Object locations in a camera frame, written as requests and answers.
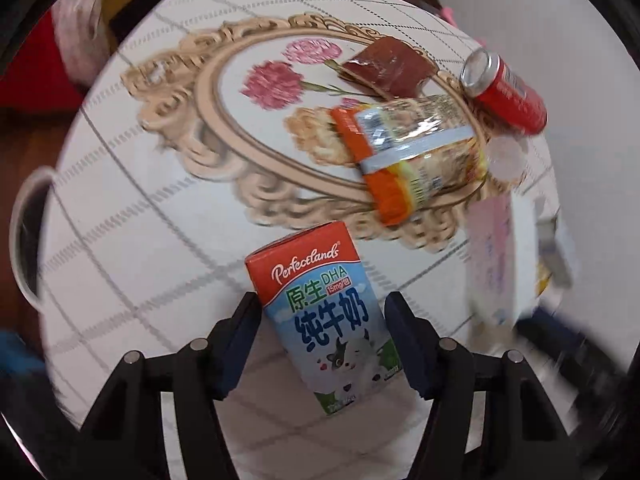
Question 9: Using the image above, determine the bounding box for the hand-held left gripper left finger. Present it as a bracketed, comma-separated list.
[75, 291, 262, 480]

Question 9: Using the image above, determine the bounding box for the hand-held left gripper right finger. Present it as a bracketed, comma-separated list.
[383, 290, 582, 480]

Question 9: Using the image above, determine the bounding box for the milk carton with cow print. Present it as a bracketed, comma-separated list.
[244, 221, 404, 417]

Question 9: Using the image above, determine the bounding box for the grey and yellow packet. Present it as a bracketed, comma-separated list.
[533, 199, 577, 295]

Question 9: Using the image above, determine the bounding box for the white and pink carton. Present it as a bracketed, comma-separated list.
[464, 194, 522, 327]

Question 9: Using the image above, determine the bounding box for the floral printed tablecloth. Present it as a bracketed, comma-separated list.
[36, 0, 566, 441]

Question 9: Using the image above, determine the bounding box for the orange clear snack packet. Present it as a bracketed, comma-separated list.
[329, 94, 492, 226]

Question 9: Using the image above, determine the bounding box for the crumpled white plastic wrapper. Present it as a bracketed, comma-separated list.
[486, 134, 532, 187]

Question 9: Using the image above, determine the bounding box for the blue cloth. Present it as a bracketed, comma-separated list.
[0, 329, 47, 377]

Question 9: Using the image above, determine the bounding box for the white-rimmed waste bin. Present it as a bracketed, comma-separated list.
[9, 166, 57, 312]

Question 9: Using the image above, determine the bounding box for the red drink can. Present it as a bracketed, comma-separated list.
[459, 48, 550, 136]

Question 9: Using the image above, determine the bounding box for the brown snack packet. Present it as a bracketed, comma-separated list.
[341, 37, 440, 101]

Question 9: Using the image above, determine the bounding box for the red cloth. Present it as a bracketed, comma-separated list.
[0, 9, 87, 112]

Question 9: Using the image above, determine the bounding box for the white and pink fuzzy cloth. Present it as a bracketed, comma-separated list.
[49, 0, 115, 78]

